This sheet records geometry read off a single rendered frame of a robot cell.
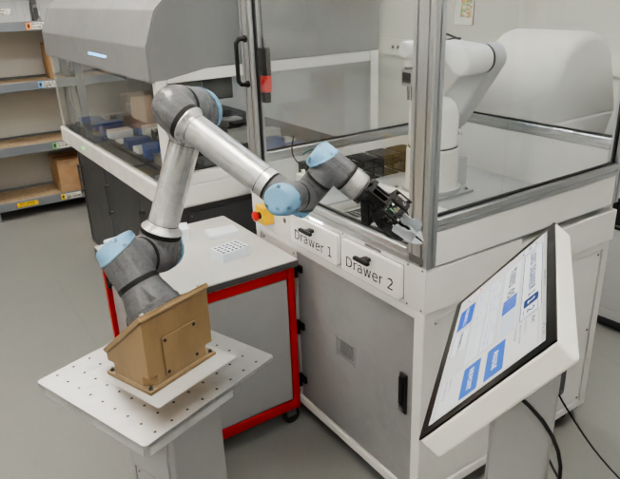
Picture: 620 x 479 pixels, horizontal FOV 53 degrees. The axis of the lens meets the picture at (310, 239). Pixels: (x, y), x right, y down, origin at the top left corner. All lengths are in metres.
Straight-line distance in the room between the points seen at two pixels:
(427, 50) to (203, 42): 1.32
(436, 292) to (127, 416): 0.91
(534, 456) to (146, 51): 2.04
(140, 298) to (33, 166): 4.54
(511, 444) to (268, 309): 1.24
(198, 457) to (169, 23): 1.68
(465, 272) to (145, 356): 0.95
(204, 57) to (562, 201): 1.54
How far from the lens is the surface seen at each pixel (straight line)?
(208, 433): 1.85
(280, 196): 1.40
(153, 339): 1.60
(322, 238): 2.14
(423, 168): 1.70
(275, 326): 2.40
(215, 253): 2.35
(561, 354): 1.02
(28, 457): 2.85
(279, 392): 2.56
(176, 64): 2.71
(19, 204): 5.64
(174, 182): 1.71
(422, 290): 1.82
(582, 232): 2.36
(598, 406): 3.01
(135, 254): 1.67
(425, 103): 1.66
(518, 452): 1.36
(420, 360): 1.95
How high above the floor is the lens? 1.70
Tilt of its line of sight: 22 degrees down
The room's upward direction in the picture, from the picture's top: 2 degrees counter-clockwise
